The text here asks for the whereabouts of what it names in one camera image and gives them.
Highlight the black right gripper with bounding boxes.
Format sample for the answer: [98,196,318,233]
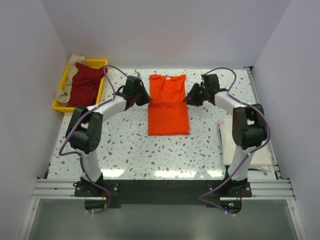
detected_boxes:
[182,83,208,107]

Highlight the orange t-shirt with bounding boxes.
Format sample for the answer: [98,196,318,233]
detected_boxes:
[148,74,190,136]

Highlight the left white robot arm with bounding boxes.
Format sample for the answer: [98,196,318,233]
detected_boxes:
[59,75,152,196]

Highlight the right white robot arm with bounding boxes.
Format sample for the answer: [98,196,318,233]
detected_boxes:
[183,74,270,200]

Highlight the dark red t-shirt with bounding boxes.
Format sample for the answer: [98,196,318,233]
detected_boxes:
[66,63,105,108]

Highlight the beige t-shirt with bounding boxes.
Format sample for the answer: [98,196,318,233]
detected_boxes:
[53,53,86,106]

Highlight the folded white t-shirt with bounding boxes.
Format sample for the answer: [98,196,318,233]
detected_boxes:
[218,117,273,171]

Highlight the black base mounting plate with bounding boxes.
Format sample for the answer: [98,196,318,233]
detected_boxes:
[73,178,253,213]

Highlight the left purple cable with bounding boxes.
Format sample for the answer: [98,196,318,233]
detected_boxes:
[58,65,136,215]

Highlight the aluminium frame rail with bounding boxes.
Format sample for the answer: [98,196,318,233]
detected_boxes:
[18,66,307,240]

